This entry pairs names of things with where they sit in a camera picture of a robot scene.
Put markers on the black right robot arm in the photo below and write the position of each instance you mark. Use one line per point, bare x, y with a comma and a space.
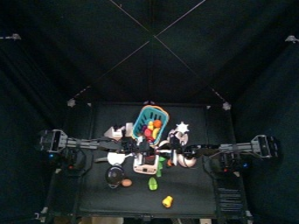
237, 146

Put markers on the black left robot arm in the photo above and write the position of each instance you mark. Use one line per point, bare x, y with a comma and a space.
85, 143

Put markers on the green toy leaf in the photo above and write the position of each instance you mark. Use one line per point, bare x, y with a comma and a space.
160, 166
162, 159
158, 173

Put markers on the orange toy carrot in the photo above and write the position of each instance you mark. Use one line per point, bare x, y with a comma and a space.
169, 163

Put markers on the white toy bowl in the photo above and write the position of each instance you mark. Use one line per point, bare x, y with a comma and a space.
186, 162

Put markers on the red toy food piece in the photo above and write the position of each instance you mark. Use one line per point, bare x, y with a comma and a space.
146, 132

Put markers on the pale yellow toy food piece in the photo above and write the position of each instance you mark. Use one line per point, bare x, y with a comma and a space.
154, 133

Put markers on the purple toy eggplant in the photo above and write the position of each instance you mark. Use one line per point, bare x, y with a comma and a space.
142, 128

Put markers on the white toy induction stove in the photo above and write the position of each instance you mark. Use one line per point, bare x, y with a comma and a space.
145, 170

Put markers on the yellow round toy fruit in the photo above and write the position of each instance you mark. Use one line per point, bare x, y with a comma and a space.
150, 125

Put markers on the orange toy fruit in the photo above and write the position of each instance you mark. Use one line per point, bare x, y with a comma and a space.
156, 123

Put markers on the white star shaped toy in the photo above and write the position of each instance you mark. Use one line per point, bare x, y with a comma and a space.
181, 127

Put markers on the teal basket orange rim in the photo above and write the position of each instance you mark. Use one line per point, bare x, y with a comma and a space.
145, 116

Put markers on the green toy starfruit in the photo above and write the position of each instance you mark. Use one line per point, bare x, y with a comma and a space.
152, 183

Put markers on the beige toy egg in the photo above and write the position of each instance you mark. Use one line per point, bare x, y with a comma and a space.
125, 183

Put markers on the yellow toy bell pepper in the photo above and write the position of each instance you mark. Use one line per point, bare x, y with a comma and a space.
166, 201

